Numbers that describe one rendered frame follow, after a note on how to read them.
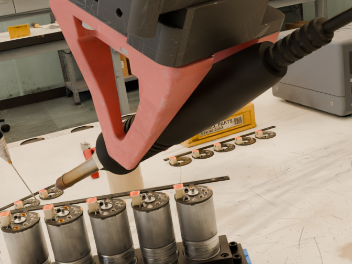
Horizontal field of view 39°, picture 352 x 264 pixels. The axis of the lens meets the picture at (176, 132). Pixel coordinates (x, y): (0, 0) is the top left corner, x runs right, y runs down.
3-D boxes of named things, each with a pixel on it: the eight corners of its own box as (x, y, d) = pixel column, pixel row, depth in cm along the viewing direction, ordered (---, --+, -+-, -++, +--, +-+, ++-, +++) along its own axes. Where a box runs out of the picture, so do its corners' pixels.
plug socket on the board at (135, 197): (144, 204, 32) (143, 194, 31) (131, 206, 32) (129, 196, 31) (144, 198, 32) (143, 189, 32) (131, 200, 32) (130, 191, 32)
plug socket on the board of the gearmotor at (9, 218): (13, 224, 31) (10, 215, 31) (0, 227, 31) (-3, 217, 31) (16, 219, 32) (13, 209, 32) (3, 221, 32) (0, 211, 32)
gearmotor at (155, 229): (181, 275, 32) (169, 204, 31) (144, 281, 32) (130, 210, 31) (179, 255, 35) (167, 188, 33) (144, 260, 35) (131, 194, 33)
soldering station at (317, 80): (416, 100, 63) (416, 23, 60) (342, 122, 59) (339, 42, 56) (335, 83, 76) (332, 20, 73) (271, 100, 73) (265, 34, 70)
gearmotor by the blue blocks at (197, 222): (223, 268, 32) (214, 197, 31) (186, 274, 32) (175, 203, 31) (219, 248, 35) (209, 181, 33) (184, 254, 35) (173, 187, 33)
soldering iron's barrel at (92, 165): (57, 200, 29) (112, 171, 24) (44, 176, 29) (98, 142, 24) (76, 190, 30) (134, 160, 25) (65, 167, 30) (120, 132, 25)
